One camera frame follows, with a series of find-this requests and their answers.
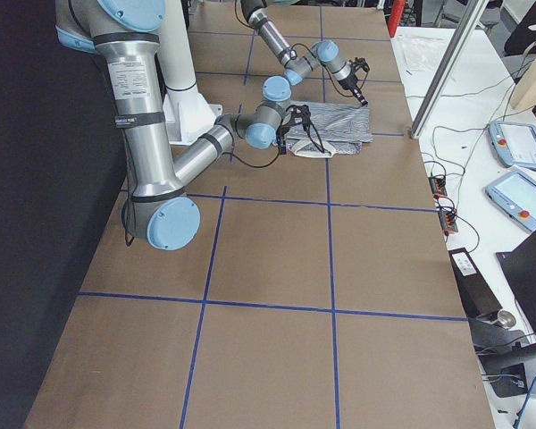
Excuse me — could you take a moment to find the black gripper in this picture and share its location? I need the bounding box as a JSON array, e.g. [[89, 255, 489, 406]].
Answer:
[[339, 72, 368, 106], [275, 116, 295, 156]]

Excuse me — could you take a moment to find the striped polo shirt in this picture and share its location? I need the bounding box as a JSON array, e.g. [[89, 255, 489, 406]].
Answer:
[[285, 102, 373, 158]]

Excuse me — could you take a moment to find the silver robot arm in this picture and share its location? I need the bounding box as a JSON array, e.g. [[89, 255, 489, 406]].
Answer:
[[240, 1, 370, 106], [55, 1, 291, 250]]

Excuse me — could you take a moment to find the clear plastic bag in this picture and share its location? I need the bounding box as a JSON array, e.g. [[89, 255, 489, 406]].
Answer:
[[396, 35, 448, 72]]

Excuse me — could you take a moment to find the red cylinder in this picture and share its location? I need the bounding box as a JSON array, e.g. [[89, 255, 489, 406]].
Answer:
[[388, 0, 406, 38]]

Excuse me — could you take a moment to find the white mounting column base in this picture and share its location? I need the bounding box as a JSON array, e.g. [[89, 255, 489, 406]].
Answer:
[[157, 0, 216, 146]]

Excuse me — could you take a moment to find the far black terminal block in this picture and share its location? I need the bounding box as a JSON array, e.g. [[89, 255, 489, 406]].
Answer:
[[428, 175, 448, 199]]

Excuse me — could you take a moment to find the far teach pendant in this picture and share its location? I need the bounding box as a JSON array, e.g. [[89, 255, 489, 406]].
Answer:
[[489, 121, 536, 171]]

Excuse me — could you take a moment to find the teach pendant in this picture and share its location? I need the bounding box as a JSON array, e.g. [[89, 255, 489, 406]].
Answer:
[[485, 170, 536, 231], [489, 121, 536, 171]]

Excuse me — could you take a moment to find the near teach pendant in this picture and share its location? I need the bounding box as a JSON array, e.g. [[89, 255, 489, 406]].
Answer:
[[485, 170, 536, 231]]

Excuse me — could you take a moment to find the black box with label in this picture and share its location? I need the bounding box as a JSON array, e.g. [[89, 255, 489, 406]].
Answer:
[[448, 248, 502, 318]]

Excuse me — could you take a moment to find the black monitor stand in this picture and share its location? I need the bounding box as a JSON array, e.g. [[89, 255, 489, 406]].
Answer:
[[468, 318, 536, 398]]

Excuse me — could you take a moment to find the aluminium frame post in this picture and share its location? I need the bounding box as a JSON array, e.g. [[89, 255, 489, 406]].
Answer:
[[410, 0, 488, 139]]

